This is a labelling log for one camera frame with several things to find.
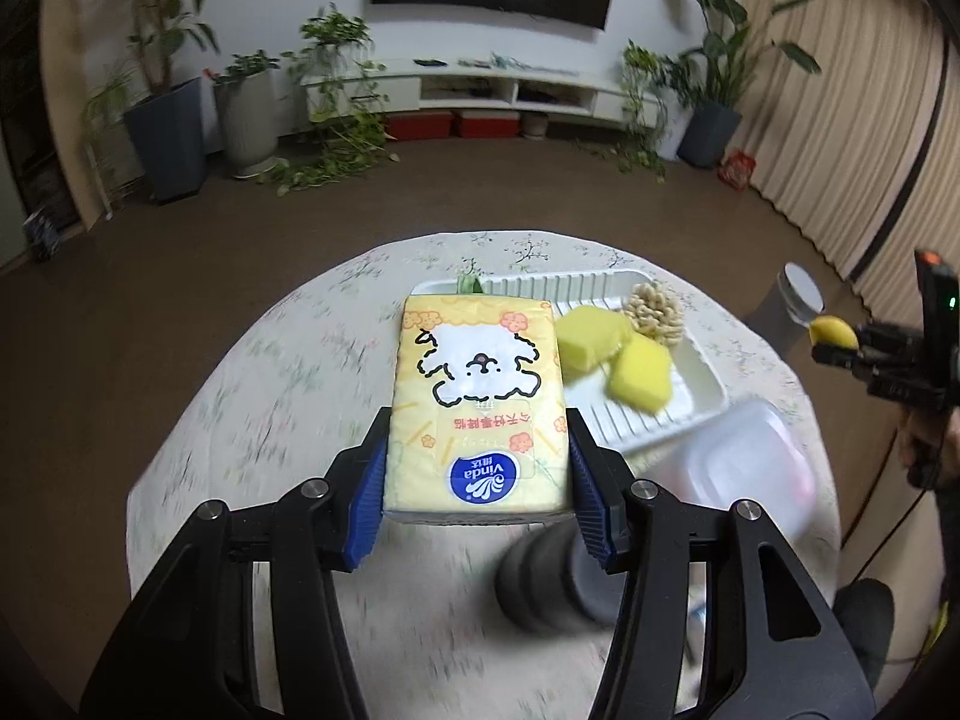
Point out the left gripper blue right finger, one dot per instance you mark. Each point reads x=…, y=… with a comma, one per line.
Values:
x=598, y=479

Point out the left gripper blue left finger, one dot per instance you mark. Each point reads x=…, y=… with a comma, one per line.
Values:
x=364, y=511

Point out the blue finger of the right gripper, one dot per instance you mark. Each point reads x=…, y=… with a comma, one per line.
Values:
x=860, y=361
x=888, y=335

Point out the lemon-shaped yellow sponge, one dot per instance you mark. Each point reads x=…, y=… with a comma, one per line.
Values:
x=832, y=331

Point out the yellow rectangular sponge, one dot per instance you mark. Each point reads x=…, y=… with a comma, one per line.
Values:
x=640, y=375

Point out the white ribbed plastic tray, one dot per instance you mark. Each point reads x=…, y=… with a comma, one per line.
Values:
x=697, y=391

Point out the yellow Vinda tissue pack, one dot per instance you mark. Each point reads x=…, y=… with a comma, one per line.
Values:
x=478, y=422

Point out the yellow sponge with woven band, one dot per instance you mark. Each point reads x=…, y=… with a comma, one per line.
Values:
x=588, y=337

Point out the cream chenille scrubber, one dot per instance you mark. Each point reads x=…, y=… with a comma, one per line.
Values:
x=655, y=313

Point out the green floral cloth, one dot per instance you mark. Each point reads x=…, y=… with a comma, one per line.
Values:
x=468, y=283

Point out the person's right hand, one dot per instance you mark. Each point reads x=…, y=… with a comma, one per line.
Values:
x=931, y=440

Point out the grey cylindrical trash bin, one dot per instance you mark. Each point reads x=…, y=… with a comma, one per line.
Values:
x=792, y=304

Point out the black cylindrical container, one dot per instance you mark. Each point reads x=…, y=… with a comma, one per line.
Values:
x=548, y=584

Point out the translucent plastic storage box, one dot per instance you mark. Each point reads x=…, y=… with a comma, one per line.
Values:
x=748, y=452

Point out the beige curtain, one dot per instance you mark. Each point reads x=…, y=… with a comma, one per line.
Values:
x=863, y=158

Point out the red gift box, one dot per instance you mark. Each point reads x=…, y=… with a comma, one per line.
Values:
x=737, y=170

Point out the large-leaf plant dark pot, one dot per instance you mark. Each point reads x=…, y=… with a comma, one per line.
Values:
x=712, y=77

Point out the small bushy plant by console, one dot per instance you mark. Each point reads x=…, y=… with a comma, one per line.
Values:
x=647, y=80

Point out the trailing green vine plant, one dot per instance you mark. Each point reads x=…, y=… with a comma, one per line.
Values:
x=345, y=106

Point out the red storage box right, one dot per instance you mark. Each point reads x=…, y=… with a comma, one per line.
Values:
x=488, y=123

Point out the red storage box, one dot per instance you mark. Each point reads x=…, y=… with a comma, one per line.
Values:
x=423, y=125
x=488, y=123

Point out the red storage box left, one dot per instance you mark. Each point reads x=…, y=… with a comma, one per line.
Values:
x=423, y=125

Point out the plant in ribbed grey pot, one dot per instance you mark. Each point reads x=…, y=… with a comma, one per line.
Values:
x=245, y=100

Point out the tall plant in dark pot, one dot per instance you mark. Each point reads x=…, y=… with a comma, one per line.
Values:
x=166, y=127

